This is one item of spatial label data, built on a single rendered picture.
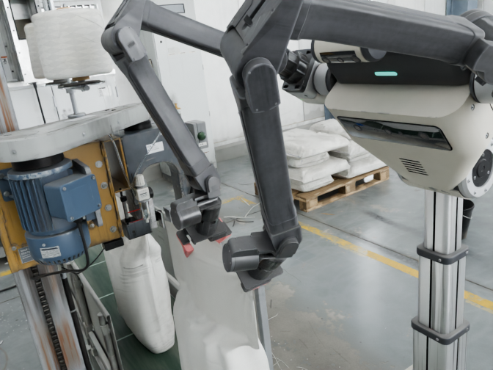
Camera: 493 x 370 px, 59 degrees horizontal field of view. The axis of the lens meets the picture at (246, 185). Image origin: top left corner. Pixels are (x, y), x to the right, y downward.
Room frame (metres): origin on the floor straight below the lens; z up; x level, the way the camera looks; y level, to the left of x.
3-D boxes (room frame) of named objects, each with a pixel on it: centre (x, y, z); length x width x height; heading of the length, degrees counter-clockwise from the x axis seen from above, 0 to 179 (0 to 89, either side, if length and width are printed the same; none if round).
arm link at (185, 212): (1.03, 0.13, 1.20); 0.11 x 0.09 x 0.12; 123
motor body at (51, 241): (1.07, 0.51, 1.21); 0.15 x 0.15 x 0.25
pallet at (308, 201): (4.44, -0.81, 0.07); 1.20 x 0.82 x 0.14; 123
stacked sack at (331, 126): (4.63, -1.08, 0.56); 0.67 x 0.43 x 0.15; 31
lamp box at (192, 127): (1.48, 0.15, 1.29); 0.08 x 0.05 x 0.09; 31
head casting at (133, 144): (1.50, 0.33, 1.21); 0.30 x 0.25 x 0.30; 31
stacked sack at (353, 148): (4.44, -1.17, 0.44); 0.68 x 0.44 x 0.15; 121
